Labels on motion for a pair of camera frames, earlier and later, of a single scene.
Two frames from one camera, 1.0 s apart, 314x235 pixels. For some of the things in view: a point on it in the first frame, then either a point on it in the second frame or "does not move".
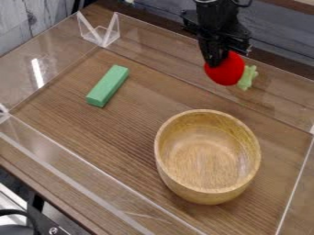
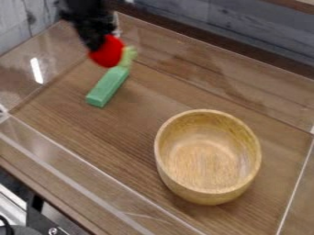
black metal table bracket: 50,220 does not move
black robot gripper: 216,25 to 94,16
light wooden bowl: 208,155 does not move
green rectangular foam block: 109,85 does not move
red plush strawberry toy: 228,72 to 107,55
